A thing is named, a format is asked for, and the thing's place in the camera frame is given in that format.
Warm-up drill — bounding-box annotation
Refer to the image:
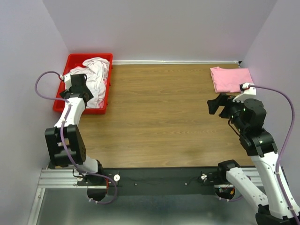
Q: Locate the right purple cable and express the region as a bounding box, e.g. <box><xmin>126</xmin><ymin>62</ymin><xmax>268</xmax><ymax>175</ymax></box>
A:
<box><xmin>219</xmin><ymin>84</ymin><xmax>300</xmax><ymax>225</ymax></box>

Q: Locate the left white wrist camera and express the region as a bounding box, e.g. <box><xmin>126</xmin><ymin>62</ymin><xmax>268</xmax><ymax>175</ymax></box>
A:
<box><xmin>63</xmin><ymin>73</ymin><xmax>72</xmax><ymax>89</ymax></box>

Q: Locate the folded pink t shirt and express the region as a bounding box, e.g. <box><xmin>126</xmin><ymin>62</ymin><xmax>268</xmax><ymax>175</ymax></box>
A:
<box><xmin>210</xmin><ymin>67</ymin><xmax>253</xmax><ymax>93</ymax></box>

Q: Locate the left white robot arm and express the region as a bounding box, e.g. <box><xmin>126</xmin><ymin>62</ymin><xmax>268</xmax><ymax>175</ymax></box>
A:
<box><xmin>45</xmin><ymin>74</ymin><xmax>105</xmax><ymax>185</ymax></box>

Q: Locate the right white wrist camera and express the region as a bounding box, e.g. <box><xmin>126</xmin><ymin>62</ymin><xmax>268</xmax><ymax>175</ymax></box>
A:
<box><xmin>233</xmin><ymin>82</ymin><xmax>256</xmax><ymax>103</ymax></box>

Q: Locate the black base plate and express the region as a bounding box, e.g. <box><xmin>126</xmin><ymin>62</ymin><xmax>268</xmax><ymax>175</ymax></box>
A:
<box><xmin>77</xmin><ymin>166</ymin><xmax>235</xmax><ymax>197</ymax></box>

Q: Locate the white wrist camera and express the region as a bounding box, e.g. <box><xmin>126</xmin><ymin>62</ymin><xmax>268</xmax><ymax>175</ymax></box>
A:
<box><xmin>63</xmin><ymin>73</ymin><xmax>72</xmax><ymax>89</ymax></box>
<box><xmin>233</xmin><ymin>82</ymin><xmax>256</xmax><ymax>103</ymax></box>

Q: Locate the aluminium frame rail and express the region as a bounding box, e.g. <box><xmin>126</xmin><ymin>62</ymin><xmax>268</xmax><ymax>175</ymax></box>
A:
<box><xmin>28</xmin><ymin>169</ymin><xmax>256</xmax><ymax>225</ymax></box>

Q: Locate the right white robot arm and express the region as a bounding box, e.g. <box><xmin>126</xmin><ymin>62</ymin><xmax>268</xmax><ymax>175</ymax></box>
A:
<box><xmin>207</xmin><ymin>93</ymin><xmax>300</xmax><ymax>225</ymax></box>

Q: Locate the white t shirt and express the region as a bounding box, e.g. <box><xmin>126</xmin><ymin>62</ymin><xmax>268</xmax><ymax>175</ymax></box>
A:
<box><xmin>69</xmin><ymin>57</ymin><xmax>110</xmax><ymax>108</ymax></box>

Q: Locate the red plastic bin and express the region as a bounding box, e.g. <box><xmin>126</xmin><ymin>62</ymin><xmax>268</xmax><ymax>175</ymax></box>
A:
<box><xmin>52</xmin><ymin>53</ymin><xmax>113</xmax><ymax>115</ymax></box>

